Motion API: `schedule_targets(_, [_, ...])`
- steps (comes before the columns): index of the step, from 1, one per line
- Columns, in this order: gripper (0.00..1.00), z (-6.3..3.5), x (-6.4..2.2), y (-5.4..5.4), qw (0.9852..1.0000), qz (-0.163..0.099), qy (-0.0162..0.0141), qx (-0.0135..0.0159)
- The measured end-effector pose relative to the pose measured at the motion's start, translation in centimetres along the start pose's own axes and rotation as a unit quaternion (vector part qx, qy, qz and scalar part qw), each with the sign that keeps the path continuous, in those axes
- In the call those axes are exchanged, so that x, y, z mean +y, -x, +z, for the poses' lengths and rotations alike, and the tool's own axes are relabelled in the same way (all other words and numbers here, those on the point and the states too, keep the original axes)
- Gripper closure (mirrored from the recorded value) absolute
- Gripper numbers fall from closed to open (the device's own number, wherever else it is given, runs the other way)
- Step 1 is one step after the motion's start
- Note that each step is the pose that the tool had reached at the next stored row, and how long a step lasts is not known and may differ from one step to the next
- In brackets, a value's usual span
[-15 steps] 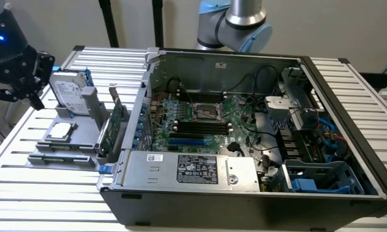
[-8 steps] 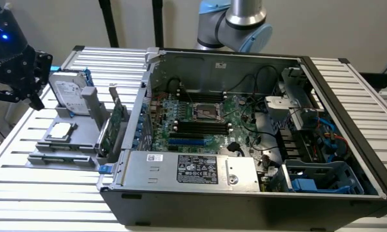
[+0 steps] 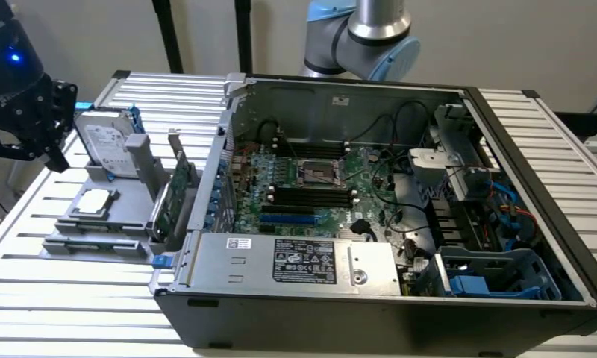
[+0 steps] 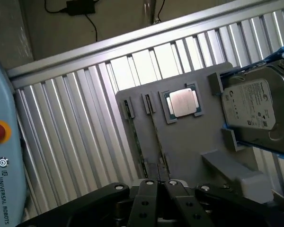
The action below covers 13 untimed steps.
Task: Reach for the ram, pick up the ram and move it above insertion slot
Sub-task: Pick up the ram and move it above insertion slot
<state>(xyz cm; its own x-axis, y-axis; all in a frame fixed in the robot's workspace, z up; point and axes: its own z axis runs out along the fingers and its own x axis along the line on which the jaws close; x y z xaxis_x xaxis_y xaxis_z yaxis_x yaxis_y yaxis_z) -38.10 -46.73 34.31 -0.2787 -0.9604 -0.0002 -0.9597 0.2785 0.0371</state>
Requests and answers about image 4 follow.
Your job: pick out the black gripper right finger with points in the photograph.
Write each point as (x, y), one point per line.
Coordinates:
(180, 203)

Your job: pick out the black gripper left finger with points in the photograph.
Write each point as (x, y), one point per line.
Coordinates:
(145, 203)

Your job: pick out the green RAM stick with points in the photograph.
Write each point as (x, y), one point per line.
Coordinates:
(135, 136)
(156, 129)

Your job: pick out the grey parts rack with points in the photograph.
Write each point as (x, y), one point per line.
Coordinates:
(191, 137)

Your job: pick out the silver CPU chip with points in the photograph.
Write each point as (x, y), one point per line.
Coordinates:
(183, 104)

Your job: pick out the silver hard disk drive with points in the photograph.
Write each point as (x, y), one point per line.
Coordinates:
(253, 104)

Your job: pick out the light blue teach pendant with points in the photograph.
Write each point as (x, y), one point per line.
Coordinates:
(4, 165)

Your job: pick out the metal pole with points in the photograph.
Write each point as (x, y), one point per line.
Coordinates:
(149, 10)

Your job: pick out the black power adapter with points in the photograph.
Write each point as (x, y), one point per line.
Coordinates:
(81, 7)

